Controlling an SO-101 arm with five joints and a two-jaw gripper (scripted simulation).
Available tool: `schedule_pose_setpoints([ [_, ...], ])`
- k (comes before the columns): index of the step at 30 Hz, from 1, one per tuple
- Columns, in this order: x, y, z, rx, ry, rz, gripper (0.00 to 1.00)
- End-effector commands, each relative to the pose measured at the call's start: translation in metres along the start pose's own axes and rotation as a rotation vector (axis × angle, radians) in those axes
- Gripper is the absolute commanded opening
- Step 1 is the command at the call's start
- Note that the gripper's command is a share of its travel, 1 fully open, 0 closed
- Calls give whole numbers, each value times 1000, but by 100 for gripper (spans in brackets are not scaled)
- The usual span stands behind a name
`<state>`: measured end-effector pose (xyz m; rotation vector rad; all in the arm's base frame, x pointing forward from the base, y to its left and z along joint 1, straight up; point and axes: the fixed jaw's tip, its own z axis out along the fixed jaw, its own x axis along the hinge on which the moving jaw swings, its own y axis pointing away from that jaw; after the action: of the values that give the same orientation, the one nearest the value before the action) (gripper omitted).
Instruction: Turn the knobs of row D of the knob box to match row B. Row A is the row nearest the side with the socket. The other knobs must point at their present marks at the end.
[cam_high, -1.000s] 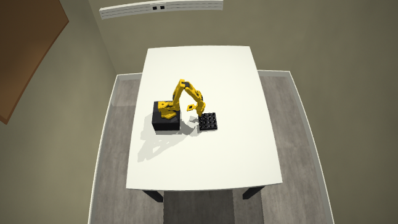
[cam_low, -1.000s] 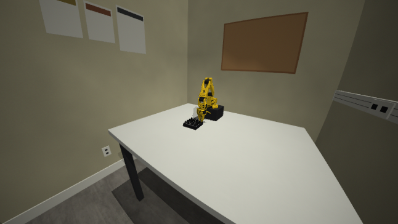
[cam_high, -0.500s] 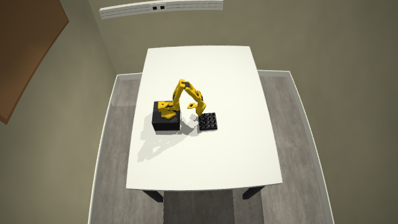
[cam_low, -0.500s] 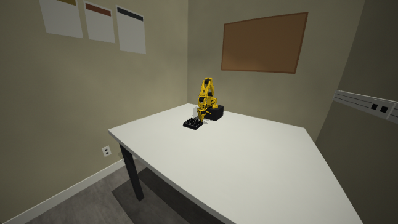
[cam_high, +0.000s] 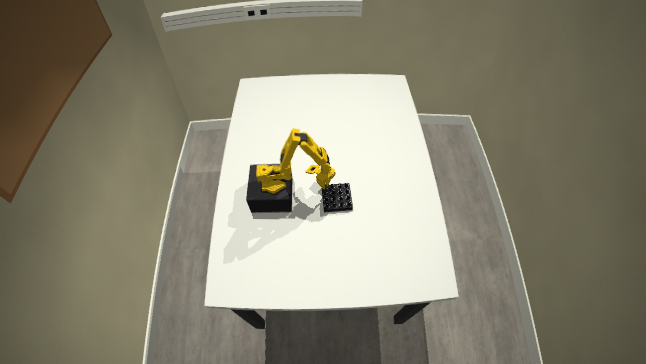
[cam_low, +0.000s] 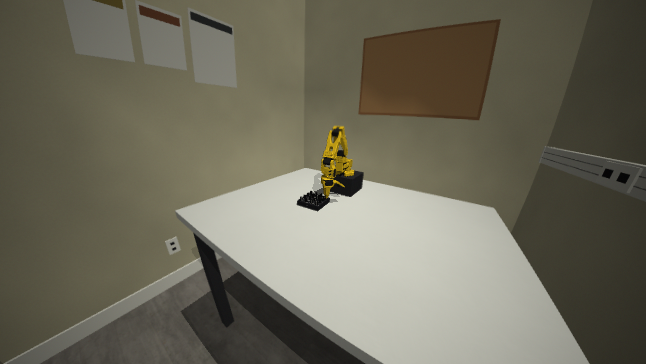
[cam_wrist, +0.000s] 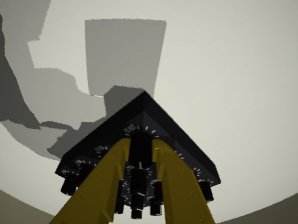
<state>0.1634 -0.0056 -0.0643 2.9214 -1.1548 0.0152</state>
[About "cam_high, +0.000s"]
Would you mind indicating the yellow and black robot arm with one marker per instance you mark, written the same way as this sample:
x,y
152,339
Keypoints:
x,y
266,174

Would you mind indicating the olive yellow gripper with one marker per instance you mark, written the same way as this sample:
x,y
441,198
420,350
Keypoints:
x,y
321,178

